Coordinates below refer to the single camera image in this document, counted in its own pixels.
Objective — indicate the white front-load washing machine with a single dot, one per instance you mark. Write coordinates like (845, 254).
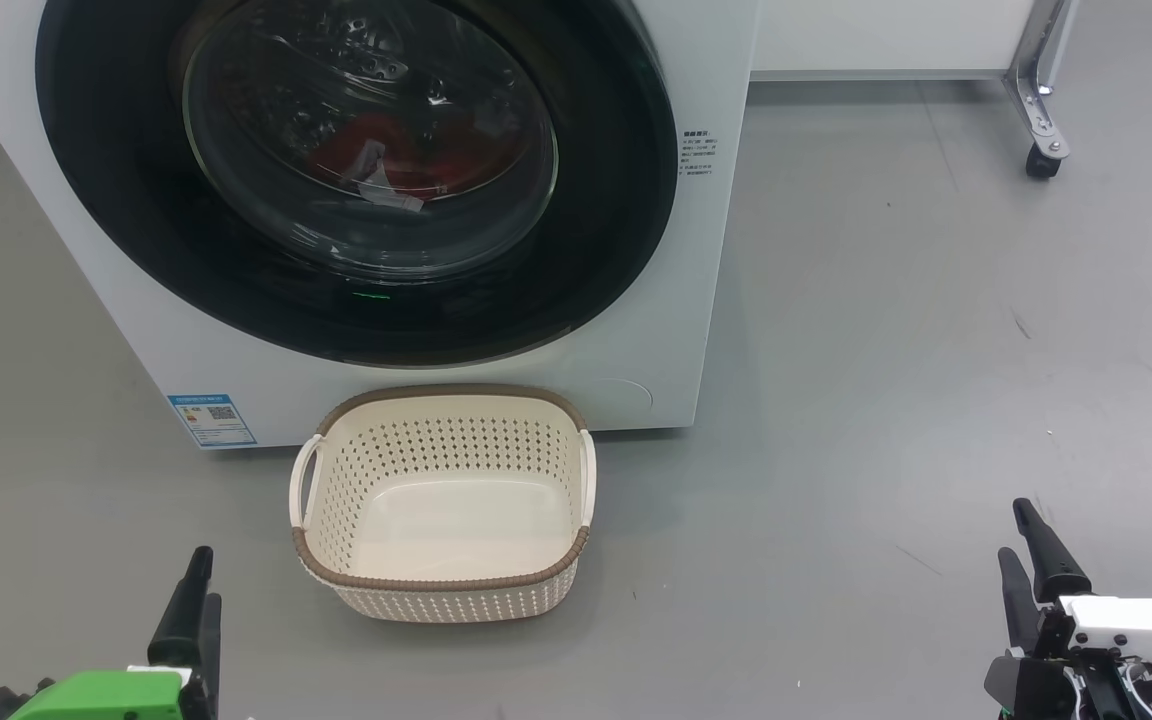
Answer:
(636, 300)

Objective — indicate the metal frame leg with caster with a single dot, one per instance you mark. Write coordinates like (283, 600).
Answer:
(1036, 100)

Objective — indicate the grey washing machine door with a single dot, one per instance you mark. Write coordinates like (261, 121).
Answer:
(116, 180)

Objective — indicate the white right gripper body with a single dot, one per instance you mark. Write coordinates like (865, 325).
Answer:
(1126, 625)

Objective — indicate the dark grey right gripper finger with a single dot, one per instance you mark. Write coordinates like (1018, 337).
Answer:
(1020, 610)
(1051, 565)

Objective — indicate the cream perforated laundry basket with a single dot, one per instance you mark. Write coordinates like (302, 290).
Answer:
(446, 590)

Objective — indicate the small printed text sticker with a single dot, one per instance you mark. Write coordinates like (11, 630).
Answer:
(698, 152)

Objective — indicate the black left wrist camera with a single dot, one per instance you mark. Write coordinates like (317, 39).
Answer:
(11, 705)

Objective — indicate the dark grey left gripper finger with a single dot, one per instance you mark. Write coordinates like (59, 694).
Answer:
(181, 625)
(208, 650)

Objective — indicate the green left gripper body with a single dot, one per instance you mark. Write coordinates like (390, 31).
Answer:
(106, 695)

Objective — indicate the white board panel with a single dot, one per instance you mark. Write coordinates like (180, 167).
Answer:
(886, 35)

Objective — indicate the red and white garment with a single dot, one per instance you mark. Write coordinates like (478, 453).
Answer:
(466, 150)

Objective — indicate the blue energy label sticker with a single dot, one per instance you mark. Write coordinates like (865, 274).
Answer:
(214, 420)

